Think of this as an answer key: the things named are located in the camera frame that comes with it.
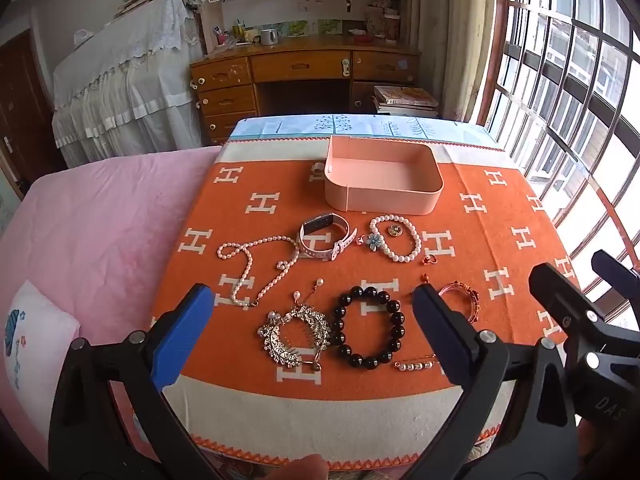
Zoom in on light blue tablecloth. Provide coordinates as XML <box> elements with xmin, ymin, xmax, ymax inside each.
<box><xmin>227</xmin><ymin>115</ymin><xmax>503</xmax><ymax>150</ymax></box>

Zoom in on beige curtain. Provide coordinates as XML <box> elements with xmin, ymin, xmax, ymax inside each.
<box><xmin>417</xmin><ymin>0</ymin><xmax>506</xmax><ymax>123</ymax></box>

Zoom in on pearl pin brooch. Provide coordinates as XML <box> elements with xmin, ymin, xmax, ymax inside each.
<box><xmin>392</xmin><ymin>355</ymin><xmax>441</xmax><ymax>372</ymax></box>

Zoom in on white embroidered pillow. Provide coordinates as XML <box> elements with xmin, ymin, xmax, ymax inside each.
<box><xmin>2</xmin><ymin>280</ymin><xmax>81</xmax><ymax>423</ymax></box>

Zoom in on pink strap watch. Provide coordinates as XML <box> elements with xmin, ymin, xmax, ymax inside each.
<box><xmin>298</xmin><ymin>213</ymin><xmax>358</xmax><ymax>262</ymax></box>

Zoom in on white lace cover cloth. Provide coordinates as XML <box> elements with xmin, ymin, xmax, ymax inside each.
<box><xmin>50</xmin><ymin>0</ymin><xmax>206</xmax><ymax>166</ymax></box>

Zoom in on silver rhinestone hair comb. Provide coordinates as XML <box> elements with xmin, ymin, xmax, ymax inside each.
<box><xmin>257</xmin><ymin>279</ymin><xmax>333</xmax><ymax>372</ymax></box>

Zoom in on black bead bracelet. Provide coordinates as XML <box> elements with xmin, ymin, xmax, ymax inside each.
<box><xmin>330</xmin><ymin>285</ymin><xmax>407</xmax><ymax>370</ymax></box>

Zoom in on copper wire bangle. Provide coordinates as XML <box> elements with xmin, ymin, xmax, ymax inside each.
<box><xmin>439</xmin><ymin>281</ymin><xmax>482</xmax><ymax>322</ymax></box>

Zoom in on white pearl bracelet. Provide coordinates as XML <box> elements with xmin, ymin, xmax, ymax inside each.
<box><xmin>369</xmin><ymin>215</ymin><xmax>422</xmax><ymax>263</ymax></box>

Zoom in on person's left hand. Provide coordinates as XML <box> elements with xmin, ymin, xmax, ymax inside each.
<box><xmin>267</xmin><ymin>454</ymin><xmax>331</xmax><ymax>480</ymax></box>

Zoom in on pink bedsheet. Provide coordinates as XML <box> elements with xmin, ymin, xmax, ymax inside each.
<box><xmin>0</xmin><ymin>147</ymin><xmax>223</xmax><ymax>480</ymax></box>

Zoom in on stack of books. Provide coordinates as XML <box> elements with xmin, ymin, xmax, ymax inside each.
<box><xmin>372</xmin><ymin>85</ymin><xmax>441</xmax><ymax>118</ymax></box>

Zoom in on patterned storage jar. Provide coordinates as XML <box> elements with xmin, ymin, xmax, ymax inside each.
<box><xmin>364</xmin><ymin>6</ymin><xmax>401</xmax><ymax>42</ymax></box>

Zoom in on pearl necklace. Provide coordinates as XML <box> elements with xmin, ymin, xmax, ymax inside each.
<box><xmin>216</xmin><ymin>236</ymin><xmax>301</xmax><ymax>308</ymax></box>

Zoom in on orange printed blanket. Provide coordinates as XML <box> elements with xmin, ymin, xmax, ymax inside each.
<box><xmin>150</xmin><ymin>137</ymin><xmax>596</xmax><ymax>472</ymax></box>

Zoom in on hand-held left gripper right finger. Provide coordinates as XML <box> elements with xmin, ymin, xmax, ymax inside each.
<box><xmin>400</xmin><ymin>284</ymin><xmax>593</xmax><ymax>480</ymax></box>

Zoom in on wooden desk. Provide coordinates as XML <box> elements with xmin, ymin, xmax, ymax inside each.
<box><xmin>189</xmin><ymin>35</ymin><xmax>423</xmax><ymax>146</ymax></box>

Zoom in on window grille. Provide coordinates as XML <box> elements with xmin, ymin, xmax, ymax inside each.
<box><xmin>475</xmin><ymin>0</ymin><xmax>640</xmax><ymax>331</ymax></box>

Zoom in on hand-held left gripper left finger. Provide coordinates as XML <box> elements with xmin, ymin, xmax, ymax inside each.
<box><xmin>47</xmin><ymin>283</ymin><xmax>221</xmax><ymax>480</ymax></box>

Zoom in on pink storage tray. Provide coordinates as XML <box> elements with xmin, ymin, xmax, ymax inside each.
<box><xmin>324</xmin><ymin>135</ymin><xmax>445</xmax><ymax>216</ymax></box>

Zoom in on brown wooden door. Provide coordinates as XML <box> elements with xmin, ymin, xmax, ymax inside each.
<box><xmin>0</xmin><ymin>30</ymin><xmax>66</xmax><ymax>201</ymax></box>

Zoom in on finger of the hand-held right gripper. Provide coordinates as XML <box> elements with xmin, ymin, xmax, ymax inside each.
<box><xmin>591</xmin><ymin>250</ymin><xmax>640</xmax><ymax>291</ymax></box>
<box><xmin>529</xmin><ymin>262</ymin><xmax>640</xmax><ymax>376</ymax></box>

